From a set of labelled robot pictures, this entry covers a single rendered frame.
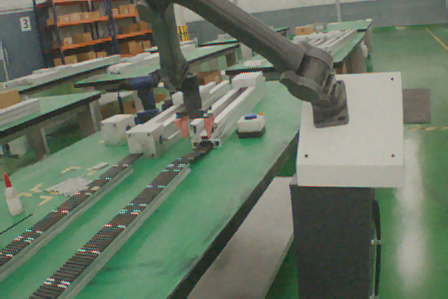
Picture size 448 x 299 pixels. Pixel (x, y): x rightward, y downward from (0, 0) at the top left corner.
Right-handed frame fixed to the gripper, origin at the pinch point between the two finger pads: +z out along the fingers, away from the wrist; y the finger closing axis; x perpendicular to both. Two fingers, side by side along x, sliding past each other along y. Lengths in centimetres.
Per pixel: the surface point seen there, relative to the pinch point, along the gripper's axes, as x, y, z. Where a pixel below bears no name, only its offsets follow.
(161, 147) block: 0.3, 13.6, 3.4
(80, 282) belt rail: 70, -3, 4
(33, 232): 59, 18, 2
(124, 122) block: -14.1, 35.4, -2.1
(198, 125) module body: -6.3, 1.9, -1.7
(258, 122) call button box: -12.7, -16.9, 0.2
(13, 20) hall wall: -869, 958, -135
